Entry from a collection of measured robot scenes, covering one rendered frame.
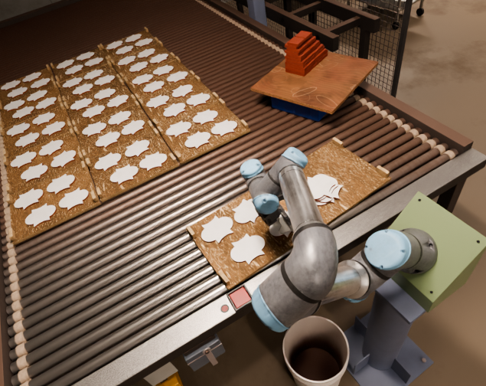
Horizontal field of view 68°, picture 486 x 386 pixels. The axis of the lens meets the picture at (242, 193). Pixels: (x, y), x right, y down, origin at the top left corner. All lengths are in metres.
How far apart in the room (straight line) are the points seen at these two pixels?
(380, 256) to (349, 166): 0.64
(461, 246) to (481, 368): 1.14
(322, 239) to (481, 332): 1.72
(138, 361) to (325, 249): 0.81
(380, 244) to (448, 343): 1.28
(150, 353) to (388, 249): 0.84
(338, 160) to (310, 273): 1.00
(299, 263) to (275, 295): 0.09
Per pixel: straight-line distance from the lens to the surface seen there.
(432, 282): 1.33
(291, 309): 0.82
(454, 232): 1.31
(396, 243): 1.12
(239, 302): 1.32
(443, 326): 2.38
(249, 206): 1.53
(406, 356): 2.25
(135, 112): 2.33
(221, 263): 1.40
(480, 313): 2.47
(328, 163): 1.69
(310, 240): 0.79
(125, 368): 1.37
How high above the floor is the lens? 2.10
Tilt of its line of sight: 47 degrees down
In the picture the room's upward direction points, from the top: 13 degrees counter-clockwise
